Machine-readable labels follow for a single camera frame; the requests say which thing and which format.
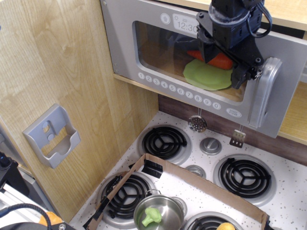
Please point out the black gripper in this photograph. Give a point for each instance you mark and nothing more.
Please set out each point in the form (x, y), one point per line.
(230, 27)

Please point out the grey toy microwave door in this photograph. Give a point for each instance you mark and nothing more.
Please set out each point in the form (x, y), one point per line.
(182, 60)

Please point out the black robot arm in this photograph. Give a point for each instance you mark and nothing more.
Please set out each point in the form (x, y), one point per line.
(231, 27)

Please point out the wooden microwave cabinet shelf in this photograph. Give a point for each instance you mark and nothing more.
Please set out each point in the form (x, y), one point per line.
(295, 112)

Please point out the orange toy carrot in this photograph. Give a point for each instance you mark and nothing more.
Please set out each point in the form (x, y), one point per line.
(220, 61)

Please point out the light green toy plate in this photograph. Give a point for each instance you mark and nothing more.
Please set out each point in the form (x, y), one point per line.
(207, 77)

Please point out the hanging silver skimmer spoon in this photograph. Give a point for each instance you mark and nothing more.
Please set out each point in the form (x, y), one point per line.
(197, 123)

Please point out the hanging silver spatula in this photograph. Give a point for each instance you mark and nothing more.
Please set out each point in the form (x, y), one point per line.
(238, 137)

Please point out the large silver stove knob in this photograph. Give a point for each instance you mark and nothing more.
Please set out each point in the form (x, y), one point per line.
(210, 146)

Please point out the back left stove burner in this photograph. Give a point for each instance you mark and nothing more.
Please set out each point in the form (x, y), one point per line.
(167, 142)

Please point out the stove burner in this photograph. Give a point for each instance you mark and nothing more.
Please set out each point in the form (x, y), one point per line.
(167, 142)
(119, 211)
(247, 177)
(209, 220)

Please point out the small silver stove knob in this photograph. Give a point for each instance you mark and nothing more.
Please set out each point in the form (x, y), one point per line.
(197, 170)

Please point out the back right stove burner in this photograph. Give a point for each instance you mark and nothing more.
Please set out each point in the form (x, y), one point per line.
(247, 177)

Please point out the brown cardboard barrier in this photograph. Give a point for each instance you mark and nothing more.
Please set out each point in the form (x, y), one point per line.
(156, 167)

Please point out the front right stove burner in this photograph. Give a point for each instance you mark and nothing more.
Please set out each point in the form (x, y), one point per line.
(209, 220)

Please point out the yellow toy fruit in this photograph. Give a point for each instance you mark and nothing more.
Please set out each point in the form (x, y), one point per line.
(226, 226)

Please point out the stainless steel pot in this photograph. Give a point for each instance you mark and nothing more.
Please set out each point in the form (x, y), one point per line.
(172, 209)

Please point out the green toy broccoli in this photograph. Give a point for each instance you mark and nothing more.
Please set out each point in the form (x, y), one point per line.
(152, 215)

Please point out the front left stove burner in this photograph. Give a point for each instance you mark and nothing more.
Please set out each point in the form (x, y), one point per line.
(119, 211)

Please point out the orange object bottom left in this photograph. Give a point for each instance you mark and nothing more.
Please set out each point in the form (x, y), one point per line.
(54, 219)

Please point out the black equipment left edge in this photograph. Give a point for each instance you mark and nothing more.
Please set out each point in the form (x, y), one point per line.
(9, 174)

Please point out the silver microwave door handle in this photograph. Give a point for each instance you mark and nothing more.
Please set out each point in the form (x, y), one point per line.
(262, 91)

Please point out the grey wall phone holder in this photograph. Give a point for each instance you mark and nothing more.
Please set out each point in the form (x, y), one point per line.
(48, 126)

